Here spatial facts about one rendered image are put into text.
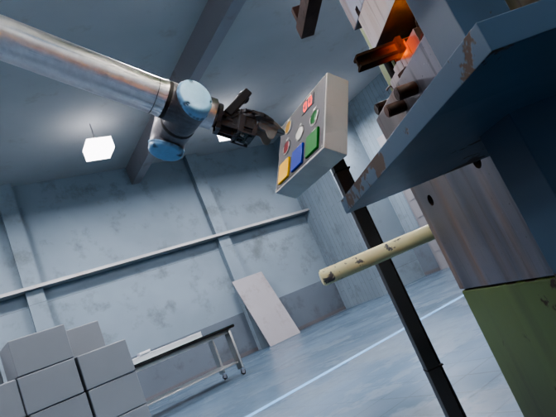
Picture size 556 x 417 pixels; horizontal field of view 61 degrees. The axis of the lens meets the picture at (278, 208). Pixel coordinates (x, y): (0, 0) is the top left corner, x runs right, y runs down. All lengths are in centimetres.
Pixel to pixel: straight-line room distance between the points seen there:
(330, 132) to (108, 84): 64
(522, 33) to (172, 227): 1075
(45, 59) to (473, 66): 90
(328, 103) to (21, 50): 82
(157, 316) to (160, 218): 219
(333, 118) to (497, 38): 116
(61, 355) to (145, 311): 681
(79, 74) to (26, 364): 265
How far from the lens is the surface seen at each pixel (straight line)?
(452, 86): 35
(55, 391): 353
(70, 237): 1046
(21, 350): 353
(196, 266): 1086
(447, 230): 108
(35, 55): 110
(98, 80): 110
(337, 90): 152
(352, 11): 131
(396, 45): 110
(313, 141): 144
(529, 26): 33
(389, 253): 131
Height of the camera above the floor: 58
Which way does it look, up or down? 11 degrees up
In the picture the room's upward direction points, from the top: 23 degrees counter-clockwise
